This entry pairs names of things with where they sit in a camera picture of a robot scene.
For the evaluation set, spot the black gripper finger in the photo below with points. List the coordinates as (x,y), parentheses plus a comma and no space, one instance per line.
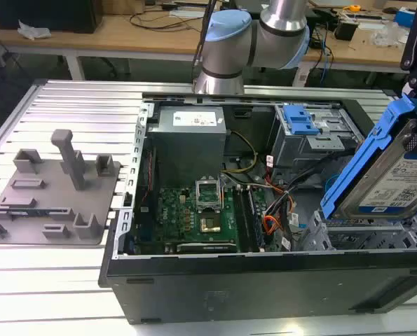
(414,21)

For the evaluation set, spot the hard disk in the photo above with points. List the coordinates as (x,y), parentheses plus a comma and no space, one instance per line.
(387,182)

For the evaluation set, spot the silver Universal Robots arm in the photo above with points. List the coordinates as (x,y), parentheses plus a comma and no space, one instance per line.
(229,45)

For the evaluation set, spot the black RAM slot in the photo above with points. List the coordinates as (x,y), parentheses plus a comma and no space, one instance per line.
(255,220)
(241,217)

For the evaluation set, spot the blue cardboard box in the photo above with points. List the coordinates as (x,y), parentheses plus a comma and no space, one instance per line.
(404,15)

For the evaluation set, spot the clear plastic bag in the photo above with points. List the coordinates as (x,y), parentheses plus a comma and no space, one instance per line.
(385,35)

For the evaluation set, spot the small black device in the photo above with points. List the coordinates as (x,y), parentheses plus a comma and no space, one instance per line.
(345,31)

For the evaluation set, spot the blue drive latch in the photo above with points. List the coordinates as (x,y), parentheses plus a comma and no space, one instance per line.
(301,120)

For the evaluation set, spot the metal drive cage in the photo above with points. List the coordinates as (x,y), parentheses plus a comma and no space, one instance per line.
(299,147)

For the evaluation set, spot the grey power supply unit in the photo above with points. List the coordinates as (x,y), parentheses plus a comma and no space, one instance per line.
(187,154)

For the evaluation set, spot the CPU socket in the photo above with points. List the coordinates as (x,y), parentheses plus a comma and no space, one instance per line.
(210,224)

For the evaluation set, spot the black graphics card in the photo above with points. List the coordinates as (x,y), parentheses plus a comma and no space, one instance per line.
(208,248)

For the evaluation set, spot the wooden desk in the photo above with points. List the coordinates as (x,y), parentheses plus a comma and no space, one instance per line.
(141,42)

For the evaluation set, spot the green motherboard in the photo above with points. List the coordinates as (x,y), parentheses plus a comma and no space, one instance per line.
(174,217)

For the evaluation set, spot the black open PC case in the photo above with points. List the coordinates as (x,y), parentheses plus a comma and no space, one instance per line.
(229,294)

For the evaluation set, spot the black computer box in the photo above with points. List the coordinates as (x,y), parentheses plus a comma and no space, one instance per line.
(43,14)

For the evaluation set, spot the white crumpled plastic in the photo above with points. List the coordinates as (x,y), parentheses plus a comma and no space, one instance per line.
(33,31)

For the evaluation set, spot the grey parts rack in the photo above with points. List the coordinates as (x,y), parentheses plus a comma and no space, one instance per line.
(54,210)

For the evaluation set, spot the dark RAM stick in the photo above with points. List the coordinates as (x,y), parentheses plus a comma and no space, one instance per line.
(26,211)

